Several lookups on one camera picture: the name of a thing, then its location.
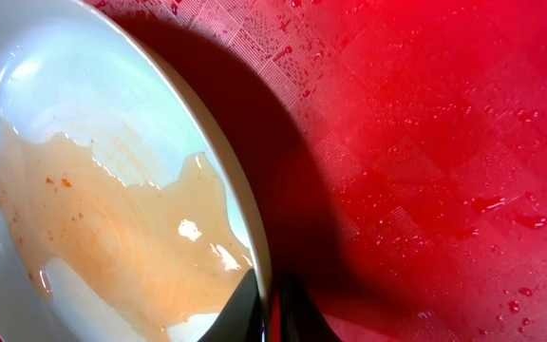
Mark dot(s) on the light blue plate top right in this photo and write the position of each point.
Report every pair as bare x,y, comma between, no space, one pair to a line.
124,212

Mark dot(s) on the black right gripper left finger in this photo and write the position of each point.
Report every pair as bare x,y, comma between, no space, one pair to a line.
241,318

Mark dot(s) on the red serving tray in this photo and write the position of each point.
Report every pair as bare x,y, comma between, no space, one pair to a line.
391,146

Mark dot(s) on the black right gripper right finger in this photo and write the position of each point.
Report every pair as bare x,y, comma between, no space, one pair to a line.
295,317

